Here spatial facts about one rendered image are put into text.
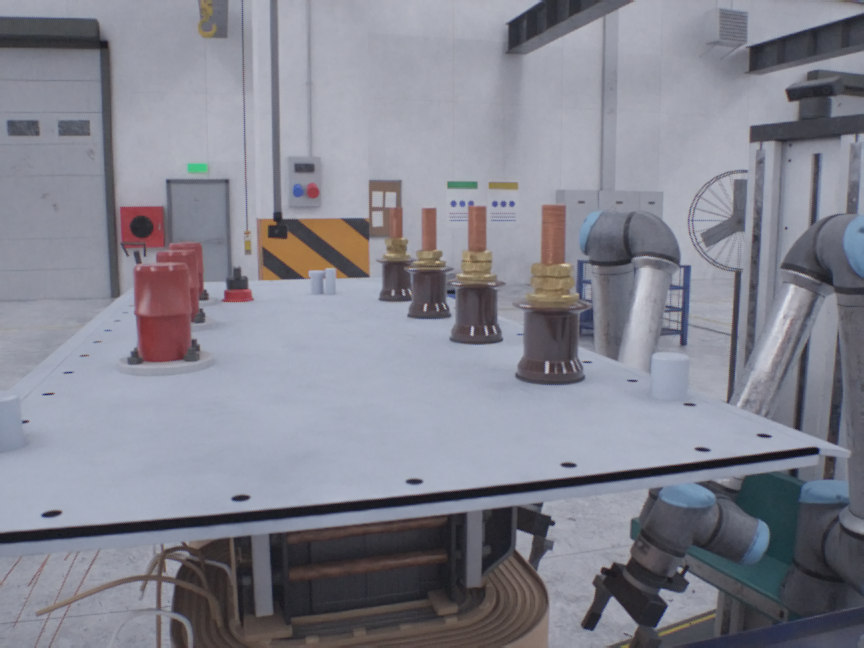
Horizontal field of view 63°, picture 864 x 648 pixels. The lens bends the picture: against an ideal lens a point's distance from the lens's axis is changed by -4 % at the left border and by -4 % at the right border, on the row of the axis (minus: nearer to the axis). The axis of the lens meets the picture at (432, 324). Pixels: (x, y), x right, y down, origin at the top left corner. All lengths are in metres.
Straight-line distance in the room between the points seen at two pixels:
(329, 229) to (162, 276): 5.32
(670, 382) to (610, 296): 1.12
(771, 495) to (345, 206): 4.88
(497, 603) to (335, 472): 0.46
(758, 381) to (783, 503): 0.52
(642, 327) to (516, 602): 0.95
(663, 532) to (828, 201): 0.92
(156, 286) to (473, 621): 0.57
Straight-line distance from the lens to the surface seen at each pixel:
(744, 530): 1.45
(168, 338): 0.97
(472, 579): 0.95
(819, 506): 1.71
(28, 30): 14.73
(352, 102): 6.35
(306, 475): 0.58
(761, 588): 1.87
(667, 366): 0.81
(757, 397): 1.53
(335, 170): 6.27
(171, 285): 0.96
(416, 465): 0.59
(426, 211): 1.37
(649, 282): 1.81
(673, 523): 1.39
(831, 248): 1.45
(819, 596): 1.77
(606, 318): 1.94
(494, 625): 0.95
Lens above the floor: 1.56
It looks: 9 degrees down
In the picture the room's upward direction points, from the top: straight up
